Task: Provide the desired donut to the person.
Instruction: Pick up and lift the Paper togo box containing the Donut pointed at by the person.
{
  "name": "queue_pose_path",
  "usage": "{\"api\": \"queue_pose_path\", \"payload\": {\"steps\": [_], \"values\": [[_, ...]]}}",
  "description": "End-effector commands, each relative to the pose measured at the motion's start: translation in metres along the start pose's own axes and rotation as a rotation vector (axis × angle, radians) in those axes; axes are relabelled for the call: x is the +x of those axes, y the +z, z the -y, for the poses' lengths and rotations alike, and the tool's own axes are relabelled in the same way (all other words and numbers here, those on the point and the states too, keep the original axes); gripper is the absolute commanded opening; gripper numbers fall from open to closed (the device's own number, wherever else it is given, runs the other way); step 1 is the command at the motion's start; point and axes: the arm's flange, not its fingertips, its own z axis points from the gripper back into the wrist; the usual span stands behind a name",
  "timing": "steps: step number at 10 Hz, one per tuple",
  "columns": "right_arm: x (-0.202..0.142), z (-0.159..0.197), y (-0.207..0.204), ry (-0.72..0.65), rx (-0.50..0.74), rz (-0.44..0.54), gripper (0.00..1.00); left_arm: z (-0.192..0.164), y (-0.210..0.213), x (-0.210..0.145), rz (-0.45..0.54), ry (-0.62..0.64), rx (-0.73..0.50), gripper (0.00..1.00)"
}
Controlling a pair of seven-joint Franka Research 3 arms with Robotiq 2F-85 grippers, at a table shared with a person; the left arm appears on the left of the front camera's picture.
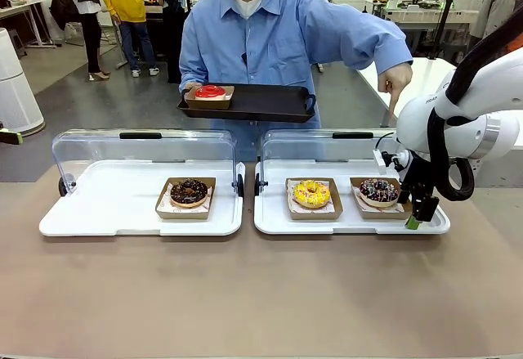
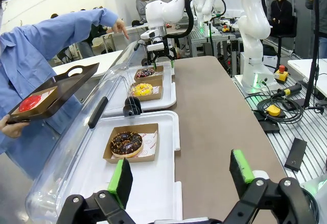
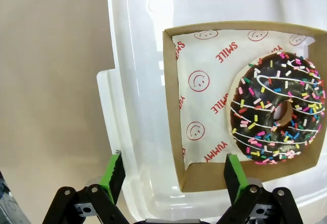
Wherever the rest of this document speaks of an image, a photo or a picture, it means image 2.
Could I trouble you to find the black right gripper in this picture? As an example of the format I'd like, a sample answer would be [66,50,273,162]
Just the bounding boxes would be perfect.
[147,36,177,69]

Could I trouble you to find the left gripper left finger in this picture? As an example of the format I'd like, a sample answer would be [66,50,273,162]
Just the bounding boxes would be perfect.
[61,157,144,224]

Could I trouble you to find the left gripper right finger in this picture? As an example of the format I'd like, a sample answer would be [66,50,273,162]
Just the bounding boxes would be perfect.
[224,149,316,224]

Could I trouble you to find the black serving tray with handles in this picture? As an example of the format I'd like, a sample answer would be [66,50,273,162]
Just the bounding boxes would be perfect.
[5,62,100,125]

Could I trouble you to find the brown cardboard donut box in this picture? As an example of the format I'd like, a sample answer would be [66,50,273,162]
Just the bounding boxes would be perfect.
[102,123,159,164]
[134,65,164,82]
[130,78,164,102]
[10,86,58,115]

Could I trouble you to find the red glazed donut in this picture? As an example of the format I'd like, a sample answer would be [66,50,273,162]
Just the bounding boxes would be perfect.
[18,94,42,113]

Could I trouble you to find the person's left forearm blue sleeve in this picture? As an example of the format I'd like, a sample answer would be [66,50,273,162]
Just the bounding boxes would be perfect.
[65,7,120,43]

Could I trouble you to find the dark berry sprinkled donut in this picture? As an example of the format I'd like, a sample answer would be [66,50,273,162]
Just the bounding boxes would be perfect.
[135,68,156,79]

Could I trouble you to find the chocolate sprinkled donut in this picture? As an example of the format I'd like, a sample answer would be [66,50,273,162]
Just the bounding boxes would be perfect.
[109,131,143,158]

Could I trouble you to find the yellow sprinkled donut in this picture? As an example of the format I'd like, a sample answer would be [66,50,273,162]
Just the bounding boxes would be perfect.
[130,82,153,97]

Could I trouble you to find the person in grey sweater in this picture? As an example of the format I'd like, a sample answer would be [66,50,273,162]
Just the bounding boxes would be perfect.
[135,0,151,22]

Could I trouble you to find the seated person in black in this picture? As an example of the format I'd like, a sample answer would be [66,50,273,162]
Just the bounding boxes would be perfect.
[269,0,294,37]

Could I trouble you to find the person in blue shirt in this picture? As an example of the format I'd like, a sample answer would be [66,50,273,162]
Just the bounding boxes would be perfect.
[0,7,120,181]

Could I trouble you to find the standing person in dark jacket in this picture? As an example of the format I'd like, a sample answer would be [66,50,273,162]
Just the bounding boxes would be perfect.
[305,0,327,59]

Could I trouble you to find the person's left hand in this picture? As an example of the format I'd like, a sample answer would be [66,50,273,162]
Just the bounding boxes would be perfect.
[112,17,130,40]

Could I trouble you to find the person's right hand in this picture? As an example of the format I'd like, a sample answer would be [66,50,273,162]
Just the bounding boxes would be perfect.
[0,114,30,138]

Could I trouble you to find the white plastic tray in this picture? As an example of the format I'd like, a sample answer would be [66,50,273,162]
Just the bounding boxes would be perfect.
[102,63,177,111]
[63,110,184,221]

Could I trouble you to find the clear plastic display lid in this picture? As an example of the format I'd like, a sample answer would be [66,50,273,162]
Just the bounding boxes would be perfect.
[25,76,144,217]
[98,41,154,112]

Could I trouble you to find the black flat plate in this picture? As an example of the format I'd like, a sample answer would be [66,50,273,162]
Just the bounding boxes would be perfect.
[260,120,279,133]

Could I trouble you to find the black flat rectangular block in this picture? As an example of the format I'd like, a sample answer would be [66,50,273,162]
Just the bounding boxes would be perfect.
[284,137,308,171]

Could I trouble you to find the black round lid hinge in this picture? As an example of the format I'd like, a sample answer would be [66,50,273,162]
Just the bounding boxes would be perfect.
[122,96,143,117]

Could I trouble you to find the aluminium slotted platform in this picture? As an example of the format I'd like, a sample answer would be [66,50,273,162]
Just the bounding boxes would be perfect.
[231,76,327,191]

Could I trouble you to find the white long table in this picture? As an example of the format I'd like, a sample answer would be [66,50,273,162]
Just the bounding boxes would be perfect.
[51,49,125,82]

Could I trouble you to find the yellow red emergency stop button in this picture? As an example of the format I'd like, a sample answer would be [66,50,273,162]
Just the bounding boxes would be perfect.
[273,65,289,83]

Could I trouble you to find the white side table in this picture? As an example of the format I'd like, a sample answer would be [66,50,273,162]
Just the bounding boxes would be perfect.
[287,58,327,92]

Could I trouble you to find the black stool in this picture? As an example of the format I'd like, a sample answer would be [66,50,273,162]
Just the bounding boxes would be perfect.
[270,16,298,56]

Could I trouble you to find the black tripod stand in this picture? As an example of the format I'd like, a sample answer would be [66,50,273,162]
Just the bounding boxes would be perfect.
[302,0,327,112]

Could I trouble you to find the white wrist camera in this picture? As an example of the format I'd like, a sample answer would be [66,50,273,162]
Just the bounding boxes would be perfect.
[140,29,159,40]

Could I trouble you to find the black corrugated cable hose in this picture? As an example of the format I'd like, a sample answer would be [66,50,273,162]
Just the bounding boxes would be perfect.
[163,0,202,40]

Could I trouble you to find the aluminium frame rack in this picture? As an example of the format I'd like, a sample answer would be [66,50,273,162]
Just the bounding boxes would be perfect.
[188,24,237,64]

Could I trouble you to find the yellow black pendant switch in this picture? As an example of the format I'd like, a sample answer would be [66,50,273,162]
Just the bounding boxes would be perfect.
[265,105,282,116]

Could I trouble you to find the black coiled cable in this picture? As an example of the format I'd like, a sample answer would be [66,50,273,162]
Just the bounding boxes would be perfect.
[251,91,306,125]

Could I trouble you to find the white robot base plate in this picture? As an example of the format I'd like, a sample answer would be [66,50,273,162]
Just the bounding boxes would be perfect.
[233,73,279,94]

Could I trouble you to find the black handle with yellow band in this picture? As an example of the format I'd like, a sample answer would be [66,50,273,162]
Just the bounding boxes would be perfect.
[272,85,302,97]

